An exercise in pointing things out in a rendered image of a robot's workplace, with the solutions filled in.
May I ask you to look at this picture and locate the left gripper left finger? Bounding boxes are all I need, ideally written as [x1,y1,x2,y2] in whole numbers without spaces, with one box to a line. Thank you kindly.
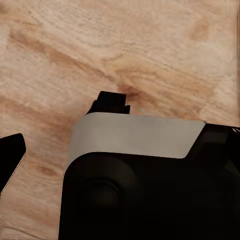
[0,133,26,193]

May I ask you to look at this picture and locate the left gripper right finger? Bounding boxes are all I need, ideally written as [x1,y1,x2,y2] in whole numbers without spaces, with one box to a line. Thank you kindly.
[224,133,240,173]

